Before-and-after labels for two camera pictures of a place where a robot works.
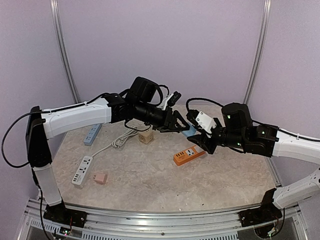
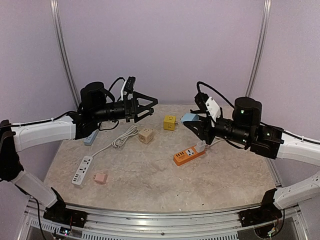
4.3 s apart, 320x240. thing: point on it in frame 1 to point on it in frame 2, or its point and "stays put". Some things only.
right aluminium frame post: [262, 35] stays put
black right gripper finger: [204, 142] to [200, 129]
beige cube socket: [146, 136] stays put
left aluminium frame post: [54, 5] stays put
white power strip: [82, 170] stays put
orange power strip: [192, 153] stays put
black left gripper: [169, 121] to [131, 105]
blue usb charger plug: [191, 131] to [189, 117]
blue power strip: [92, 135] stays put
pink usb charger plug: [100, 178] stays put
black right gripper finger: [218, 127] to [203, 112]
